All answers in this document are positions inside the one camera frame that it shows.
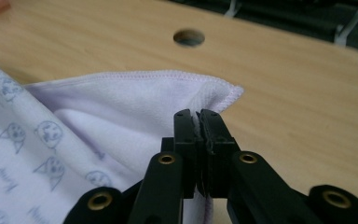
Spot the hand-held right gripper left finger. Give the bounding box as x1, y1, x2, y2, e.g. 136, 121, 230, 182
160, 108, 199, 201

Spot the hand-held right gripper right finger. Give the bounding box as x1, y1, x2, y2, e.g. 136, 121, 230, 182
199, 108, 242, 199

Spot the white cat-print towel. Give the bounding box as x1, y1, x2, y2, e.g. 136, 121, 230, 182
0, 56, 245, 224

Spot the grey round cable grommet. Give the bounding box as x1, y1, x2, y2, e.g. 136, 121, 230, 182
172, 28, 206, 49

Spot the grey metal table frame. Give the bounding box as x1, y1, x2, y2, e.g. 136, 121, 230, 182
223, 0, 358, 47

